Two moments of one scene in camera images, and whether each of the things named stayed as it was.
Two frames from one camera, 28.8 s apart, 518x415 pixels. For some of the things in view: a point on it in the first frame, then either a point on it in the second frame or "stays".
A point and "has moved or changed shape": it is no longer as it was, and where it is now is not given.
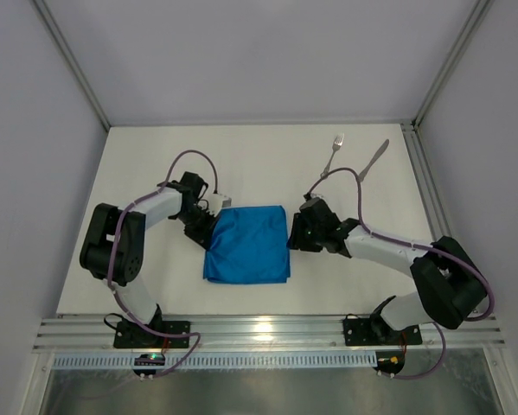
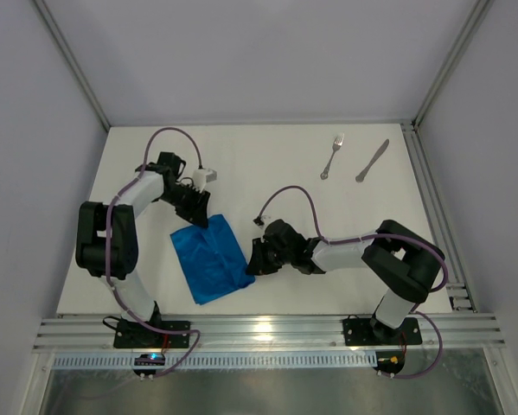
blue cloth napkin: (248, 245) has moved or changed shape
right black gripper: (304, 233) to (264, 253)
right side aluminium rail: (426, 181) stays
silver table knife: (376, 156) stays
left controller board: (149, 359) stays
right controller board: (390, 361) stays
